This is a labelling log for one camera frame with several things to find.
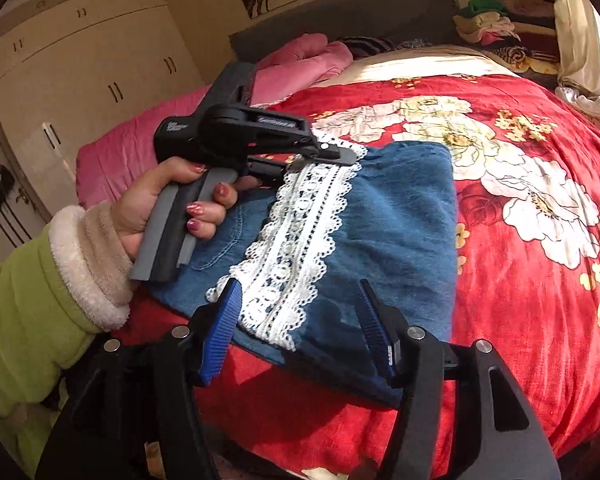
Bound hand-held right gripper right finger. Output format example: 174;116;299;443
357;277;563;480

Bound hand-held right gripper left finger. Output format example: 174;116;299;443
35;277;246;480

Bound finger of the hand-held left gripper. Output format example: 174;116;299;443
237;156;301;191
245;110;359;166

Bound blue denim pants lace trim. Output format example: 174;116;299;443
150;141;458;408

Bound person's left hand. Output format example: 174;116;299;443
111;156;261;263

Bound pink quilt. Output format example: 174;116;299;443
75;33;353;211

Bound striped dark cloth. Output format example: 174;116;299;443
337;35;396;58

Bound cream wardrobe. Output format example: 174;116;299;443
0;0;206;226

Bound beige bed sheet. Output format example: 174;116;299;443
337;45;516;86

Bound red floral blanket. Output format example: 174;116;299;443
112;72;600;476

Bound grey headboard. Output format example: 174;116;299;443
229;0;461;63

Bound beige door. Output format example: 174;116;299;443
0;85;53;263

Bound stack of folded clothes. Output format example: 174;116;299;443
452;0;563;78

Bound white ruffled cloth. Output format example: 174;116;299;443
555;85;600;126

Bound cream curtain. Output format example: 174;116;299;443
540;0;600;98

